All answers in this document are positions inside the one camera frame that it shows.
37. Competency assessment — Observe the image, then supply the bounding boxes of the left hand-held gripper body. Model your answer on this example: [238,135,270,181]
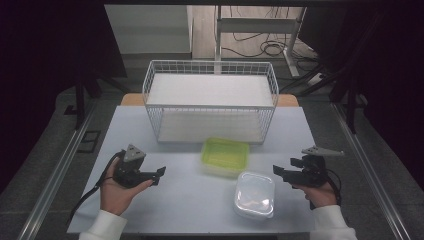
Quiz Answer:
[112,143,158,190]

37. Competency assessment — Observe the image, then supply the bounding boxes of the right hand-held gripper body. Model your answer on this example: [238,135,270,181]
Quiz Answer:
[283,145,345,188]

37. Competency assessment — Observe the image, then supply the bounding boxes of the clear plastic food container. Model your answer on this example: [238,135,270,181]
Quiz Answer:
[233,171,276,220]

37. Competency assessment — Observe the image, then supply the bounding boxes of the green plastic food container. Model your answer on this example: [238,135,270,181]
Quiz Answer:
[200,137,251,179]

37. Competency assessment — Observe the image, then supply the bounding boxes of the white wire shelf basket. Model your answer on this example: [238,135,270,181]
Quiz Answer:
[142,59,280,145]

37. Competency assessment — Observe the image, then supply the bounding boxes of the person's right hand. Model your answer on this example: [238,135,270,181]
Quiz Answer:
[294,180,339,210]

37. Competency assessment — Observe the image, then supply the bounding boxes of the person's left hand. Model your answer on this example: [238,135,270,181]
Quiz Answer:
[99,156,155,216]

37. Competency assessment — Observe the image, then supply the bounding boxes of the black metal stand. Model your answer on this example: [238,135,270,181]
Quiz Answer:
[279,61,368,135]
[64,64,132,132]

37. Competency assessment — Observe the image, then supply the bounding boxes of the white power strip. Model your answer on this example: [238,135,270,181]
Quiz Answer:
[307,72,327,87]

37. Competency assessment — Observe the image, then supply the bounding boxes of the white cabinet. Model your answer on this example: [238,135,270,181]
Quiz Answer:
[104,4,194,61]

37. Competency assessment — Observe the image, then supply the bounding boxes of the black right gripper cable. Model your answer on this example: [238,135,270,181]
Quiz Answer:
[324,167,343,207]

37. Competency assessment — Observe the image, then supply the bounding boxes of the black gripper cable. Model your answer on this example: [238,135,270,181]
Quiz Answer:
[67,150,127,228]
[324,167,343,207]

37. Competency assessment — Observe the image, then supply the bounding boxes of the black floor bracket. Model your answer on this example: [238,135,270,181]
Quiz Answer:
[77,130,102,154]

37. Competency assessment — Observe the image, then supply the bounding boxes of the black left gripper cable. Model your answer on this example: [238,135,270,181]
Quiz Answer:
[67,150,127,228]

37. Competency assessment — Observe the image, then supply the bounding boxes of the metal floor rail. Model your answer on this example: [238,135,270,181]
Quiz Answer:
[17,99,98,240]
[330,102,412,240]

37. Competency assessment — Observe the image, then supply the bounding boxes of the black floor cables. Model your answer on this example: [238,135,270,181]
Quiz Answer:
[221,5,319,64]

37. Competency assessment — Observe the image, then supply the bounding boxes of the white metal desk frame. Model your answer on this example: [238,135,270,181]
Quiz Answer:
[214,5,308,78]

